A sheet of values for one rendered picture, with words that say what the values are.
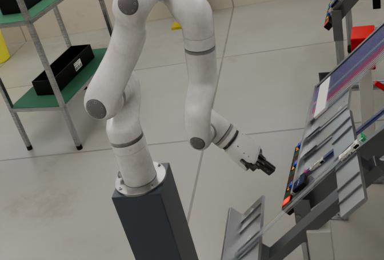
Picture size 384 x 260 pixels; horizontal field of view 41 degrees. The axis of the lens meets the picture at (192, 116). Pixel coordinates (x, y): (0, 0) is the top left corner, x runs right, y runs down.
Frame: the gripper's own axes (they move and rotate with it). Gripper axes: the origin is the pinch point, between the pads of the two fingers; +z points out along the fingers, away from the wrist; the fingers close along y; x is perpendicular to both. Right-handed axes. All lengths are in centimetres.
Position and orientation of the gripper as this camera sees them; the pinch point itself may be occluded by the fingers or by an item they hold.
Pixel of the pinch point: (267, 168)
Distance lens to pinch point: 167.4
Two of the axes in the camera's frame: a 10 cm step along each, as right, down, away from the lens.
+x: 5.4, -5.9, -6.0
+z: 7.9, 6.0, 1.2
